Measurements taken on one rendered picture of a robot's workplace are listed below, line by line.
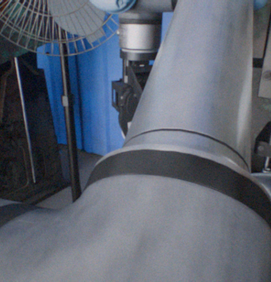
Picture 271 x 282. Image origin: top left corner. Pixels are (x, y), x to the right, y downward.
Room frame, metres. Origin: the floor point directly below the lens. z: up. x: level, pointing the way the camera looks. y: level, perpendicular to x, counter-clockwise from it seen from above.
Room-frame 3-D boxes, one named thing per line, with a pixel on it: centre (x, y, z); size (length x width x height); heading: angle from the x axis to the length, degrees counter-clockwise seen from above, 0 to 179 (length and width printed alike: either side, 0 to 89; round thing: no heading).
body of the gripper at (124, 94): (0.54, 0.00, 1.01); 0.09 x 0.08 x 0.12; 25
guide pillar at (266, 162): (0.66, -0.34, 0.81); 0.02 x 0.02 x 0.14; 56
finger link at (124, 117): (0.51, 0.01, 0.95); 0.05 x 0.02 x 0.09; 115
